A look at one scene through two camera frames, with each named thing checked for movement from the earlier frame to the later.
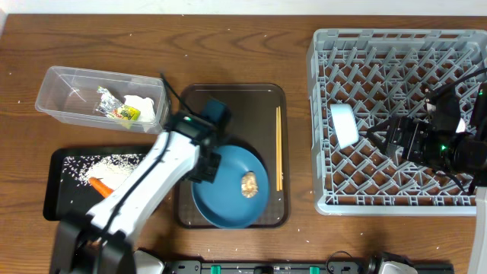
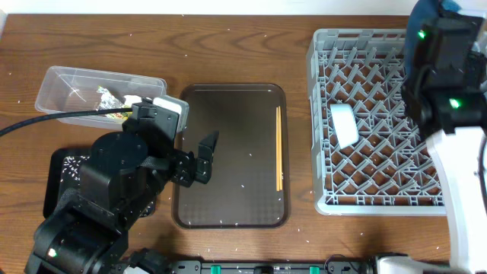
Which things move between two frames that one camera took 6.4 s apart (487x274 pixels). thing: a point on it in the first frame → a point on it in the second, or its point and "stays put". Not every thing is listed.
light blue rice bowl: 345,124 stays put
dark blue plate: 222,202 → 422,11
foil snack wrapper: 111,106 stays put
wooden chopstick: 280,147 stays put
